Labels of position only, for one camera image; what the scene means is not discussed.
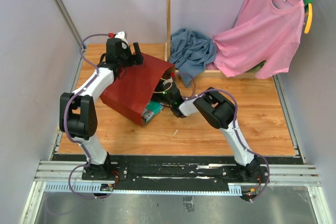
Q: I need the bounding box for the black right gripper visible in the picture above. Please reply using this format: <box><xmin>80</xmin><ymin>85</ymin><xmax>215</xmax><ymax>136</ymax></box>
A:
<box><xmin>139</xmin><ymin>79</ymin><xmax>173</xmax><ymax>106</ymax></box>

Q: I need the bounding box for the green candy snack bag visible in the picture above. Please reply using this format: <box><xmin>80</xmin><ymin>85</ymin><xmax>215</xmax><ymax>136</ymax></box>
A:
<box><xmin>142</xmin><ymin>101</ymin><xmax>163</xmax><ymax>124</ymax></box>

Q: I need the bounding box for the red paper bag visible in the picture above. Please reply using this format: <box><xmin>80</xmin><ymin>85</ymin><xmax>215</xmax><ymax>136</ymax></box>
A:
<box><xmin>100</xmin><ymin>53</ymin><xmax>175</xmax><ymax>126</ymax></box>

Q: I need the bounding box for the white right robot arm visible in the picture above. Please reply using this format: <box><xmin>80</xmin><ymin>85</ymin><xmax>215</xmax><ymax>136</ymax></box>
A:
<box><xmin>152</xmin><ymin>84</ymin><xmax>268</xmax><ymax>183</ymax></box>

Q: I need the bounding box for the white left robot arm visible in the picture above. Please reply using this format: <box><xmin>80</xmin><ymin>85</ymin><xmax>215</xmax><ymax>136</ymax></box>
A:
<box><xmin>59</xmin><ymin>36</ymin><xmax>143</xmax><ymax>180</ymax></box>

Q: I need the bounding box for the blue crumpled shirt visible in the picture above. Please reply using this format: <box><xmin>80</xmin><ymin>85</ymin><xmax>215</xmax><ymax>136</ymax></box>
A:
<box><xmin>169</xmin><ymin>28</ymin><xmax>216</xmax><ymax>87</ymax></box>

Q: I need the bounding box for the pink t-shirt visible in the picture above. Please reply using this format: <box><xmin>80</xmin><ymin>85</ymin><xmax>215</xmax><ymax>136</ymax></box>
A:
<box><xmin>208</xmin><ymin>0</ymin><xmax>305</xmax><ymax>79</ymax></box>

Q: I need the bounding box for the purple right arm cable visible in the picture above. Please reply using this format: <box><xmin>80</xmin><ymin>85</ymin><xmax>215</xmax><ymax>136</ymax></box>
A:
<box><xmin>175</xmin><ymin>73</ymin><xmax>271</xmax><ymax>204</ymax></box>

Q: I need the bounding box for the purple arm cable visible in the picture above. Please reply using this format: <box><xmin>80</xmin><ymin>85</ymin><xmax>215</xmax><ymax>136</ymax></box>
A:
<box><xmin>175</xmin><ymin>73</ymin><xmax>271</xmax><ymax>204</ymax></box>
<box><xmin>67</xmin><ymin>33</ymin><xmax>113</xmax><ymax>200</ymax></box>

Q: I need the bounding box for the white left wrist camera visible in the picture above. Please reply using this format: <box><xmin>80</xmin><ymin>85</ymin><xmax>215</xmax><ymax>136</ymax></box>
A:
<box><xmin>114</xmin><ymin>31</ymin><xmax>129</xmax><ymax>49</ymax></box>

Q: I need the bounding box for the wooden rack frame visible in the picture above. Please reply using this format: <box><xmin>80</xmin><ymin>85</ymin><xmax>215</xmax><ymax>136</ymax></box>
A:
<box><xmin>163</xmin><ymin>0</ymin><xmax>268</xmax><ymax>79</ymax></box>

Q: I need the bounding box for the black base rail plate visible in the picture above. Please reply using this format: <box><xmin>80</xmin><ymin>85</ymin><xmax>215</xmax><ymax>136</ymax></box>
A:
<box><xmin>36</xmin><ymin>155</ymin><xmax>312</xmax><ymax>197</ymax></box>

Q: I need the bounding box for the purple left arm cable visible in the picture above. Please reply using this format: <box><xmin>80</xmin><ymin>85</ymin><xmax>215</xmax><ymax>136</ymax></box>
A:
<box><xmin>67</xmin><ymin>33</ymin><xmax>113</xmax><ymax>200</ymax></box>

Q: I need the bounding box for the aluminium corner post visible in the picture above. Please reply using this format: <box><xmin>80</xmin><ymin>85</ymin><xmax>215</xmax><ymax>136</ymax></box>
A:
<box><xmin>38</xmin><ymin>0</ymin><xmax>87</xmax><ymax>51</ymax></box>

